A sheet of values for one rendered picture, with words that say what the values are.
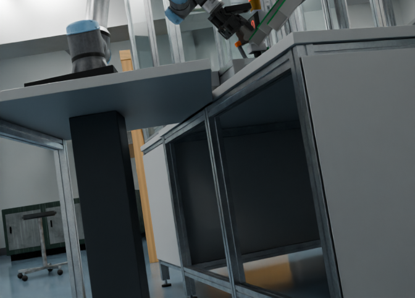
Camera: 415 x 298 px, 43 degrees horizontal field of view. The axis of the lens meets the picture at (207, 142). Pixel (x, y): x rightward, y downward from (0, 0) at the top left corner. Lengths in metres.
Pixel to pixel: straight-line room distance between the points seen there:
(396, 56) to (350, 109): 0.20
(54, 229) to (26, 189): 2.21
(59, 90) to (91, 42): 0.47
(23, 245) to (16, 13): 3.13
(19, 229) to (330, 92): 6.72
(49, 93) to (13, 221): 6.36
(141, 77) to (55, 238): 6.28
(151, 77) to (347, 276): 0.68
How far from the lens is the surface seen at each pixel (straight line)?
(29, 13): 6.54
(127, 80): 1.37
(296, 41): 1.27
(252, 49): 2.04
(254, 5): 2.33
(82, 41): 1.85
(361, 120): 1.31
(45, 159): 9.55
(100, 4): 2.05
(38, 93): 1.42
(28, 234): 7.67
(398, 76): 1.40
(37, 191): 9.57
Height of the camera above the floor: 0.52
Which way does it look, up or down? 5 degrees up
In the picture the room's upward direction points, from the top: 9 degrees counter-clockwise
